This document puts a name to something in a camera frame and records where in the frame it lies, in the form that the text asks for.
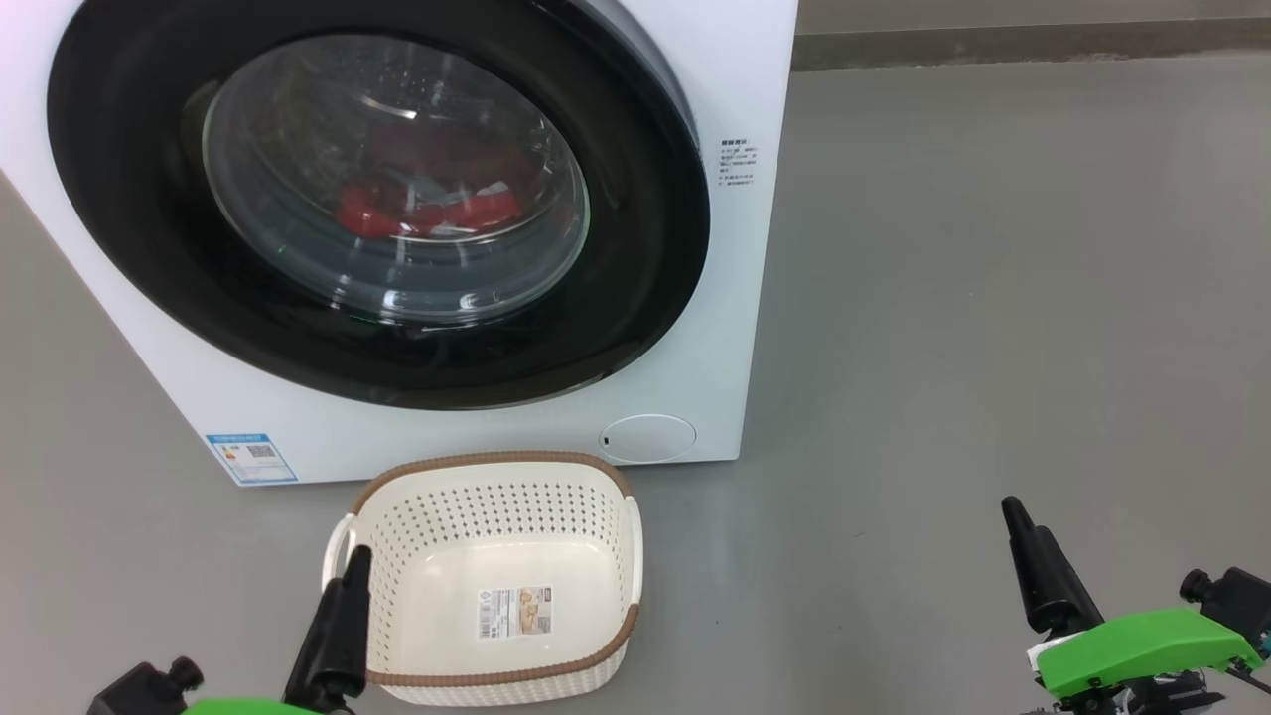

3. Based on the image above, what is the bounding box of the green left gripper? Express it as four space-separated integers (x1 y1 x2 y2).
184 546 373 715

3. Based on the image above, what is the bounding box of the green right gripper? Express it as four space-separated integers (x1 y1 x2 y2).
1001 497 1264 715

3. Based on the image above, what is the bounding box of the printed instruction label sticker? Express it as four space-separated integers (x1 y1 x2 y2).
478 586 553 640

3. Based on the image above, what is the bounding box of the blue energy label sticker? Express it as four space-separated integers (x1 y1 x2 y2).
206 433 298 486

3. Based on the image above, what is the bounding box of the cream basket with brown rim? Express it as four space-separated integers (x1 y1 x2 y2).
321 450 644 708

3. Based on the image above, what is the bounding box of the round white filter cover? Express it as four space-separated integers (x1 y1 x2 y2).
600 414 697 465

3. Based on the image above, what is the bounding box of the washing machine door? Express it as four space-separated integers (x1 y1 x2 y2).
47 0 711 410

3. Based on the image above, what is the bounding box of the red and white garment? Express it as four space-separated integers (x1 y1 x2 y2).
333 129 544 240

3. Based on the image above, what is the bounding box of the white front-load washing machine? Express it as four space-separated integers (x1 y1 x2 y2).
0 0 800 488

